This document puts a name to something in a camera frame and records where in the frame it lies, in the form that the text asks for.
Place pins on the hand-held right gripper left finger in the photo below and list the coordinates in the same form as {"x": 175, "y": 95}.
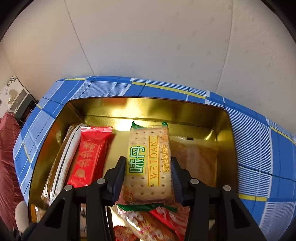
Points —
{"x": 118, "y": 183}

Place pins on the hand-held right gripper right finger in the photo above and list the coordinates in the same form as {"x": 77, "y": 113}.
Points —
{"x": 177, "y": 183}

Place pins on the tan clear snack packet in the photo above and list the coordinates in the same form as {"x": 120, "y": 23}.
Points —
{"x": 196, "y": 160}

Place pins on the red and white snack packet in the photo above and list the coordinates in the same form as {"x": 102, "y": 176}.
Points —
{"x": 168, "y": 216}

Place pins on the green-edged cracker packet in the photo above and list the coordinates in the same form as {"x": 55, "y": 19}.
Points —
{"x": 148, "y": 162}

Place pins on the puffed rice bar packet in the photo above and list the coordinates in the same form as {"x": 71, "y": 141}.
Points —
{"x": 141, "y": 223}

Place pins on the gold and white sachet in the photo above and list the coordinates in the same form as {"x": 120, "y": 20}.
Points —
{"x": 62, "y": 162}

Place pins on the dark tin box gold inside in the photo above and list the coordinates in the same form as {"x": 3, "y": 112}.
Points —
{"x": 150, "y": 111}

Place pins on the blue plaid cloth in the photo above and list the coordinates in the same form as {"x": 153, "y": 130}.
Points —
{"x": 254, "y": 150}

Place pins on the white round object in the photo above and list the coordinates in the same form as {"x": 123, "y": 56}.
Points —
{"x": 20, "y": 215}

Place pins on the dark red cloth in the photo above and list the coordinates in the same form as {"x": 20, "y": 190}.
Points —
{"x": 9, "y": 150}

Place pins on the white shelf unit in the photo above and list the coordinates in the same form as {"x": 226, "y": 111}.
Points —
{"x": 20, "y": 95}

